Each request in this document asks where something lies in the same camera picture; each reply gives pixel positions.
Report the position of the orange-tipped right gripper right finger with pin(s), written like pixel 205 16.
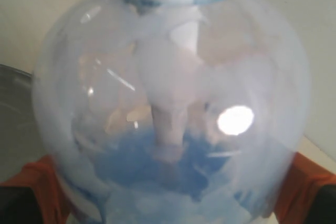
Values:
pixel 307 194

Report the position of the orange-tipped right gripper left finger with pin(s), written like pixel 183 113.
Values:
pixel 34 195

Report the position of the blue pump soap bottle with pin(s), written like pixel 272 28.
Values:
pixel 171 111

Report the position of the round metal plate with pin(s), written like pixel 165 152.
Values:
pixel 17 120

